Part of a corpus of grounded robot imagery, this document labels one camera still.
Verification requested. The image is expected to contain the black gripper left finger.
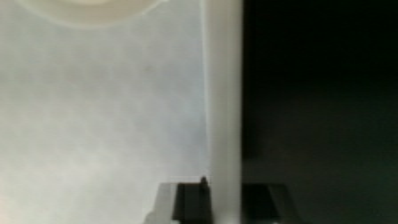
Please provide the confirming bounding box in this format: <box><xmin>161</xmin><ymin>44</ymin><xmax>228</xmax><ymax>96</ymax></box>
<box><xmin>145</xmin><ymin>178</ymin><xmax>214</xmax><ymax>224</ymax></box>

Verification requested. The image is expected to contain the white desk tabletop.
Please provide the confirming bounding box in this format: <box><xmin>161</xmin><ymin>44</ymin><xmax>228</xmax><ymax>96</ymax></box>
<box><xmin>0</xmin><ymin>0</ymin><xmax>244</xmax><ymax>224</ymax></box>

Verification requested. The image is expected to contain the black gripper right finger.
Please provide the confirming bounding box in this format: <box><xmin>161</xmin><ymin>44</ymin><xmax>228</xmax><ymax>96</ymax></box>
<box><xmin>242</xmin><ymin>183</ymin><xmax>303</xmax><ymax>224</ymax></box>

